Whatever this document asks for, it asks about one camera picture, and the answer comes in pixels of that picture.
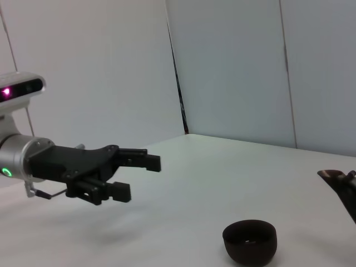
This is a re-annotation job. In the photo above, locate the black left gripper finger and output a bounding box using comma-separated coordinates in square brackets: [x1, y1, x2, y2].
[112, 149, 162, 172]

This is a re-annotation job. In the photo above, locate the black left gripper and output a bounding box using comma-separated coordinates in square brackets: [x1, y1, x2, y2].
[26, 144, 132, 206]

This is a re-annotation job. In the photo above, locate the black round teapot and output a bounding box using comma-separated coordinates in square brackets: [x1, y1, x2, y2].
[317, 169, 356, 225]

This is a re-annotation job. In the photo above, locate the small dark teacup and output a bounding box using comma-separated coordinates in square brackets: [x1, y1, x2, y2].
[222, 219, 278, 265]

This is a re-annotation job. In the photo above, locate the white left camera mount bracket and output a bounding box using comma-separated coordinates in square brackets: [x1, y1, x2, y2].
[0, 100, 31, 140]

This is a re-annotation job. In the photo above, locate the silver left wrist depth camera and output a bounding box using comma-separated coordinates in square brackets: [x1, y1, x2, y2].
[0, 71, 47, 106]

